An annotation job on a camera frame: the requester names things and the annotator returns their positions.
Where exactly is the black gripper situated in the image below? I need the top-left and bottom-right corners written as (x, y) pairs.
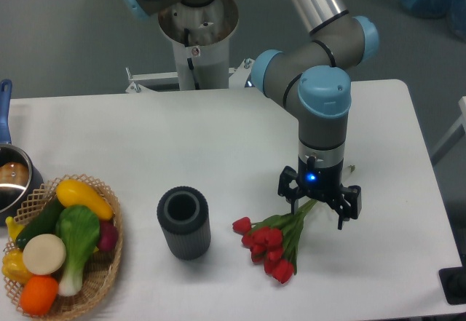
top-left (277, 159), bottom-right (362, 230)

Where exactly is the red tulip bouquet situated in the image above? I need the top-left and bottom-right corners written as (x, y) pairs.
top-left (232, 199), bottom-right (317, 285)

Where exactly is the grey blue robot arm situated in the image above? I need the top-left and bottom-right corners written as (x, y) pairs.
top-left (125, 0), bottom-right (379, 223)

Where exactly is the dark grey ribbed vase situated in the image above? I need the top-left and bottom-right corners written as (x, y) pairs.
top-left (157, 186), bottom-right (211, 261)

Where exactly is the black device at table edge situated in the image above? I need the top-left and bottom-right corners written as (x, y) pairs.
top-left (438, 266), bottom-right (465, 305)

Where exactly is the red radish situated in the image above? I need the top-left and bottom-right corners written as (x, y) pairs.
top-left (97, 221), bottom-right (119, 252)

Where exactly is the green bok choy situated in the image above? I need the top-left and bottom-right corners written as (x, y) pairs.
top-left (55, 205), bottom-right (100, 297)

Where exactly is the yellow squash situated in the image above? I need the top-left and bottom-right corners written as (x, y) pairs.
top-left (55, 179), bottom-right (114, 221)

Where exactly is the woven wicker basket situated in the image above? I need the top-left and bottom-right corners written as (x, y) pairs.
top-left (1, 174), bottom-right (123, 320)

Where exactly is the dark green cucumber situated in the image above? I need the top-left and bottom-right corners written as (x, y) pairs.
top-left (15, 198), bottom-right (65, 250)

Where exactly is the cream round bun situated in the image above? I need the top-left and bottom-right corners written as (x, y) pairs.
top-left (23, 234), bottom-right (66, 275)

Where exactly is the orange fruit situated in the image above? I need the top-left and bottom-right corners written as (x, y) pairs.
top-left (19, 276), bottom-right (58, 316)

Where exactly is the yellow banana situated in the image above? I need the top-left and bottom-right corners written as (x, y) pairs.
top-left (5, 216), bottom-right (25, 242)

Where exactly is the yellow bell pepper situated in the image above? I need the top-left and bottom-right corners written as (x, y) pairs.
top-left (1, 248), bottom-right (33, 285)

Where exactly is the white frame leg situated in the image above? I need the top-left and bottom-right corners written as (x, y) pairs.
top-left (430, 96), bottom-right (465, 166)

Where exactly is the blue handled saucepan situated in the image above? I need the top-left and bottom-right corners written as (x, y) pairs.
top-left (1, 79), bottom-right (43, 227)

